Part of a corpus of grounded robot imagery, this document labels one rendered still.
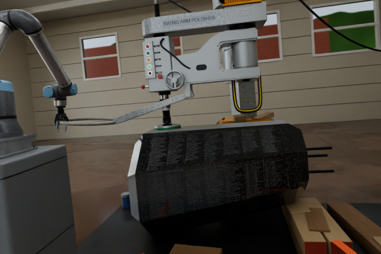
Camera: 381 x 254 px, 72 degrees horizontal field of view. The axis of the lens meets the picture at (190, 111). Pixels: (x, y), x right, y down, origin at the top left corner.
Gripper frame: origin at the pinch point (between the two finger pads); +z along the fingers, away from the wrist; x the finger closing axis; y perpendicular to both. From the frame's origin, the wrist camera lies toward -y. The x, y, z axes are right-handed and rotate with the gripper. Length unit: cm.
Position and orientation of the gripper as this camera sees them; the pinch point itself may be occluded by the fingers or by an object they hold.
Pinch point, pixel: (62, 130)
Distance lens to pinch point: 239.6
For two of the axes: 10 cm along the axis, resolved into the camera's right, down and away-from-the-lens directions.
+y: 4.0, 0.8, -9.1
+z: 0.0, 10.0, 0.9
